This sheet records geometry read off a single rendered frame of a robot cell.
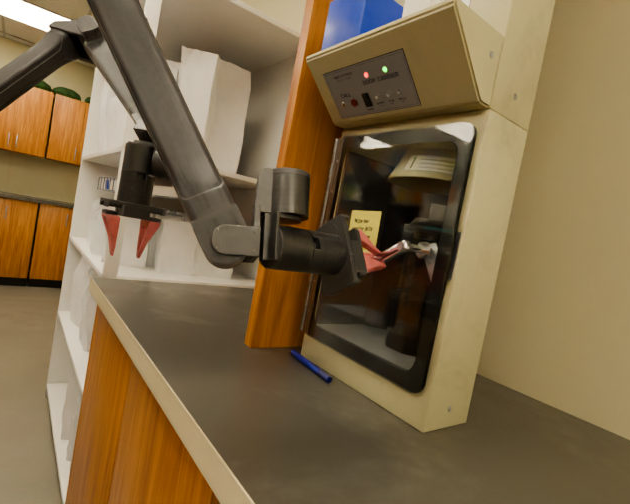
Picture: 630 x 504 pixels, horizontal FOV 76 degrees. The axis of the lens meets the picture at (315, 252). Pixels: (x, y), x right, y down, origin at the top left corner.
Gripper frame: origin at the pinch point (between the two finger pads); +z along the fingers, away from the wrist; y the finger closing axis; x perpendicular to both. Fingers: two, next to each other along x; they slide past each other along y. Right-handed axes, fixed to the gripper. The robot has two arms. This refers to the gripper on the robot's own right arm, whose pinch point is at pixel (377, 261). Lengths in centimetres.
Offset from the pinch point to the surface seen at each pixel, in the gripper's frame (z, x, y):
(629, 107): 49, -30, 26
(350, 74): -2.8, -5.4, 31.5
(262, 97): 49, 92, 130
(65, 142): 0, 412, 307
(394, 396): 5.2, 7.1, -19.5
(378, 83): -1.1, -9.1, 27.1
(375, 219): 4.2, 2.0, 9.0
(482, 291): 13.0, -8.0, -6.7
